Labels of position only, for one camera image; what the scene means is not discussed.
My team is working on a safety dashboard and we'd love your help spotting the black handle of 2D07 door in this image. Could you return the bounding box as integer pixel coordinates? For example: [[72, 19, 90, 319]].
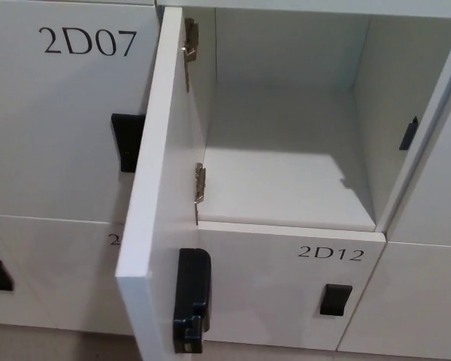
[[110, 113, 147, 174]]

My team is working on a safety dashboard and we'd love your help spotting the white locker door marked 2D07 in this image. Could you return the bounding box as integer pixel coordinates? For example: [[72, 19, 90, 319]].
[[0, 4, 159, 223]]

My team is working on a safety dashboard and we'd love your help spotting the black lock box on door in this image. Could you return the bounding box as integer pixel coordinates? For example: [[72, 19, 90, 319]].
[[172, 247, 212, 355]]

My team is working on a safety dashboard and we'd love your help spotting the white locker door marked 2D12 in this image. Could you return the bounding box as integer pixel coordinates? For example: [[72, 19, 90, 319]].
[[195, 220, 387, 361]]

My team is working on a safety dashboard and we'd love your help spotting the white locker door partly hidden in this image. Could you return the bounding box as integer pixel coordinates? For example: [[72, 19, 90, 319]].
[[0, 214, 134, 335]]

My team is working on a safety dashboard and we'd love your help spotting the silver metal door hinge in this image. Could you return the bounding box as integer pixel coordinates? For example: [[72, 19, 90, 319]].
[[181, 17, 201, 93], [192, 162, 207, 226]]

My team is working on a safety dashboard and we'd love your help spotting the black strike plate in locker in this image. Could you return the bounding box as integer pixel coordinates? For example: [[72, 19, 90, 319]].
[[398, 115, 419, 151]]

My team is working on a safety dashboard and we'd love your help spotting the plain white locker door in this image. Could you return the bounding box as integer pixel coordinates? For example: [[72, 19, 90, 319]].
[[387, 41, 451, 247], [337, 238, 451, 361]]

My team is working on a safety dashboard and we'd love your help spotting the white open locker compartment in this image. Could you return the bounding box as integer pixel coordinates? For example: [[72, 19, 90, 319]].
[[183, 5, 451, 232]]

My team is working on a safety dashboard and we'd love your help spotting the black handle of 2D12 door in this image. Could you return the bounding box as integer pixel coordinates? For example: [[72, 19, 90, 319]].
[[319, 284, 354, 317]]

